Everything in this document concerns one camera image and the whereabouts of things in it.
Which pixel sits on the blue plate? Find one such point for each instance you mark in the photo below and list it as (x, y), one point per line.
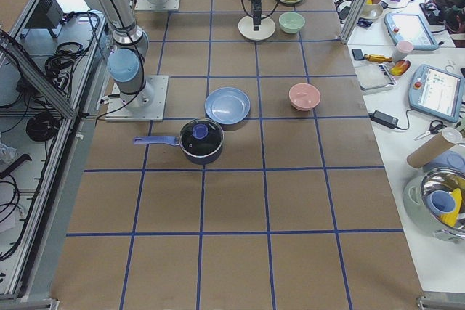
(227, 105)

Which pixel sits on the cream plate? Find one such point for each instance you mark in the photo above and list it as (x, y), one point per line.
(246, 29)

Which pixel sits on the green bowl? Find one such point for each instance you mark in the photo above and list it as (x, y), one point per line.
(291, 22)

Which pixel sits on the pink bowl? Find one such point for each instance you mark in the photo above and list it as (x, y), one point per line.
(304, 96)

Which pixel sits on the cream bowl with toys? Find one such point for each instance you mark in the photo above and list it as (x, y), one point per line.
(371, 9)

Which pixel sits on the yellow screwdriver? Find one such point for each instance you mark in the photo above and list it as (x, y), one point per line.
(377, 58)

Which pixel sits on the kitchen scale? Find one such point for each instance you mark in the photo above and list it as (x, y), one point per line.
(374, 78)

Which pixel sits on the blue saucepan with lid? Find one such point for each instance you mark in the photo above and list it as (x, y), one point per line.
(201, 140)

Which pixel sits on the pink cup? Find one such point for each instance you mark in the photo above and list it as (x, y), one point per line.
(402, 50)

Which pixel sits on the orange yellow toy fruit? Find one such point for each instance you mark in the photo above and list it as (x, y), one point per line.
(400, 67)

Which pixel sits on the far teach pendant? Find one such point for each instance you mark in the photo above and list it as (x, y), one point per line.
(412, 28)

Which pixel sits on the teach pendant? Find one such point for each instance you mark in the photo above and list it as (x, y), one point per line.
(412, 28)
(436, 92)

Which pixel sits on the black power adapter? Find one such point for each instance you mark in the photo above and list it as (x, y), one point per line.
(383, 119)

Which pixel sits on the near teach pendant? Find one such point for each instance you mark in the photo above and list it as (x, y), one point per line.
(436, 92)

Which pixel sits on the scissors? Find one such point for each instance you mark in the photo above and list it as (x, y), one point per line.
(435, 127)

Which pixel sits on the cardboard tube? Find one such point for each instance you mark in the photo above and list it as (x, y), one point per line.
(437, 145)

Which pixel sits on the steel mixing bowl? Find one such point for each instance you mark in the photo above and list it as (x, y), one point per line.
(450, 226)

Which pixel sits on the blue cup in bowl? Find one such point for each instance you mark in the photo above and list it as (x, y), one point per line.
(441, 202)

